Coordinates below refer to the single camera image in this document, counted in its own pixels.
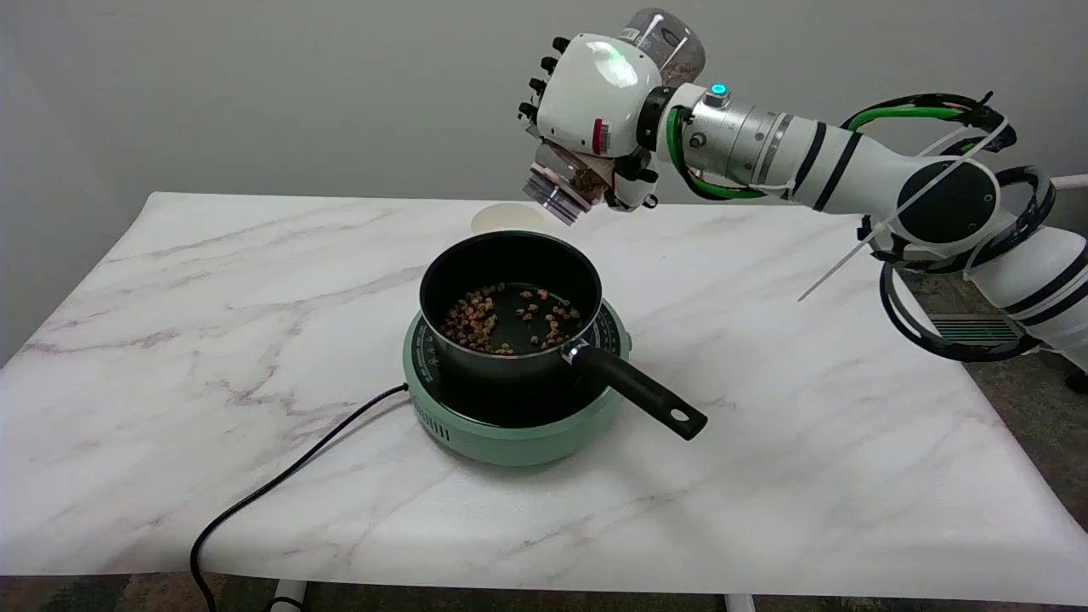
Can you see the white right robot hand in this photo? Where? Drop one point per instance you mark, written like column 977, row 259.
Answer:
column 586, row 93

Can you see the clear plastic bottle with nuts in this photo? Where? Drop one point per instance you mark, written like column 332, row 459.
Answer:
column 671, row 42

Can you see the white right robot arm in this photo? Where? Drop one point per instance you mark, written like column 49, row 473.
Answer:
column 850, row 166

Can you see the cream round lid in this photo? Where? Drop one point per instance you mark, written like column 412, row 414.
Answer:
column 501, row 219

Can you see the brown nuts in saucepan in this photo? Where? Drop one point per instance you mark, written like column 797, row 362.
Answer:
column 476, row 319

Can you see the white zip tie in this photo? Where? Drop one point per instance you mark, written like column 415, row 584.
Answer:
column 841, row 268

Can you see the green induction cooker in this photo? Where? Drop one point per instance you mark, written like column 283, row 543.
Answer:
column 510, row 442

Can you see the floor vent grille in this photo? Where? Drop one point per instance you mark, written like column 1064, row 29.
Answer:
column 969, row 327

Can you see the white pipe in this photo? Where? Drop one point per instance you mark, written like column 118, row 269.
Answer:
column 1071, row 181

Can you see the white table leg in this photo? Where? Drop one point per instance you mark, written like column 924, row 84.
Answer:
column 739, row 603
column 289, row 595

